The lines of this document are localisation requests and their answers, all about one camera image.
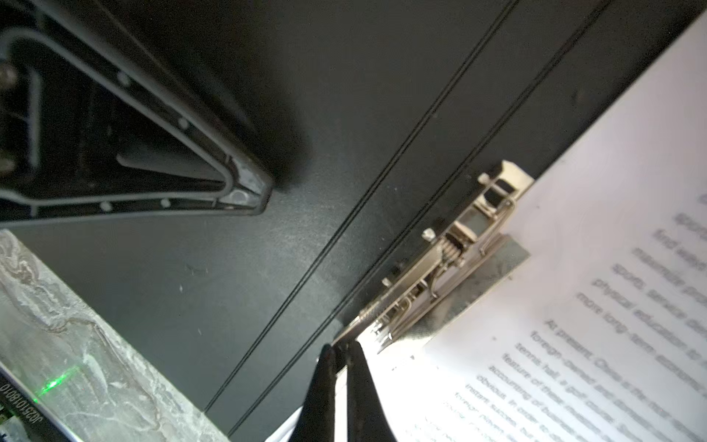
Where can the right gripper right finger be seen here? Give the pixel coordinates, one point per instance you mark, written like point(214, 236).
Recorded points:
point(366, 420)

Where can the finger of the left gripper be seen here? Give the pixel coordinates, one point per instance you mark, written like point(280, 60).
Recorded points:
point(97, 123)

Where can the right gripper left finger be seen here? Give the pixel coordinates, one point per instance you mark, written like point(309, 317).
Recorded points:
point(316, 422)

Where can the white paper sheets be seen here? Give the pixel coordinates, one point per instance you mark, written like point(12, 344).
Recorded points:
point(286, 429)

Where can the printed paper sheet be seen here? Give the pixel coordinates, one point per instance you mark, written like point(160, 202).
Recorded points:
point(581, 316)

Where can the blue folder black inside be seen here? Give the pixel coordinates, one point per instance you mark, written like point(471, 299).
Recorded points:
point(375, 119)

